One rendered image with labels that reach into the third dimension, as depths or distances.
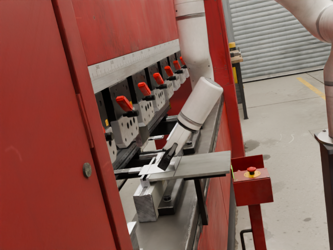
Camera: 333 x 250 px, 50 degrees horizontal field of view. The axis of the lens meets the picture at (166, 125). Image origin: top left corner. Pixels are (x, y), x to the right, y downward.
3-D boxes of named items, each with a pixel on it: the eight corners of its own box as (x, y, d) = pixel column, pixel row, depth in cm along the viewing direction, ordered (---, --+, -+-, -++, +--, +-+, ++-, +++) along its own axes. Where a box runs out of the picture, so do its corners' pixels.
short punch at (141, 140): (143, 152, 118) (138, 124, 116) (138, 153, 118) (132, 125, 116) (150, 142, 127) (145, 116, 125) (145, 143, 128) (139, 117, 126)
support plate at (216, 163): (230, 173, 110) (229, 170, 110) (148, 181, 116) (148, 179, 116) (231, 153, 127) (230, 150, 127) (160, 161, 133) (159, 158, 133)
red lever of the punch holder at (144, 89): (145, 80, 104) (155, 95, 113) (132, 82, 105) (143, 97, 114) (145, 85, 104) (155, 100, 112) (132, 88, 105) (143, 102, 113)
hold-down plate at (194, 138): (194, 153, 169) (193, 147, 168) (183, 155, 170) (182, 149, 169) (200, 134, 197) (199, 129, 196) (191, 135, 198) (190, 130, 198)
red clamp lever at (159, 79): (159, 71, 123) (167, 85, 132) (148, 73, 124) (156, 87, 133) (160, 75, 123) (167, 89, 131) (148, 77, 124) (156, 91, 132)
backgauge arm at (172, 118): (192, 131, 256) (188, 112, 253) (109, 142, 271) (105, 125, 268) (193, 128, 263) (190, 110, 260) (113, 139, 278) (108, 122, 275)
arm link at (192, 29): (181, 18, 120) (193, 106, 127) (172, 17, 104) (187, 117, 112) (208, 13, 117) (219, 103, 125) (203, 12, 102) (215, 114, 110)
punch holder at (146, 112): (144, 127, 110) (133, 75, 106) (118, 131, 112) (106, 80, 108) (155, 115, 124) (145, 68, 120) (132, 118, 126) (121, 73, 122)
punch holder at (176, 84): (176, 91, 167) (169, 56, 163) (158, 93, 169) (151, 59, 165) (181, 85, 181) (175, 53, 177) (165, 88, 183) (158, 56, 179)
